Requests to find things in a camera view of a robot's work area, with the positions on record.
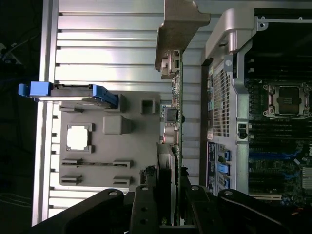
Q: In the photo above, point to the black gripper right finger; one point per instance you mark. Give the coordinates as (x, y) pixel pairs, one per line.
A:
(197, 209)

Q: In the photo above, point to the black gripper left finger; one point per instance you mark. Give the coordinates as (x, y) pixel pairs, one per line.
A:
(143, 209)

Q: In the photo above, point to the grey parts rack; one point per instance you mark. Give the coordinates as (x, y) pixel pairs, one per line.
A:
(136, 151)

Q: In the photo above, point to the RAM stick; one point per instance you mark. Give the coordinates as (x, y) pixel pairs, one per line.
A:
(97, 163)

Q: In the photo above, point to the white expansion slot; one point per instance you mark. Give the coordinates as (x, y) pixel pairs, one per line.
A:
(264, 196)

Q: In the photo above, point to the green motherboard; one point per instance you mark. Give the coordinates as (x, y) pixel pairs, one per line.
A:
(273, 168)

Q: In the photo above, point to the blue expansion slot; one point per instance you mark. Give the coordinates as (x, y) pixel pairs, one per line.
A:
(275, 154)

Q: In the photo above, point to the silver CPU chip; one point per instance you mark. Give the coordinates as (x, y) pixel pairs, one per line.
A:
(77, 137)

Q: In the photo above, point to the silver chipset heatsink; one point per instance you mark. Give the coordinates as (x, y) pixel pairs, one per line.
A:
(307, 178)

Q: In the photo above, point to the disk in blue carrier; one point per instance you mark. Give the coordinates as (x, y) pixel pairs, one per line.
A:
(70, 93)

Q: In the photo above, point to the CPU socket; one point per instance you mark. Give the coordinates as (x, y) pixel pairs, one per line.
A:
(288, 100)

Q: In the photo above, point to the open grey PC case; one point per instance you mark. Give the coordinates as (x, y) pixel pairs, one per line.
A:
(241, 73)

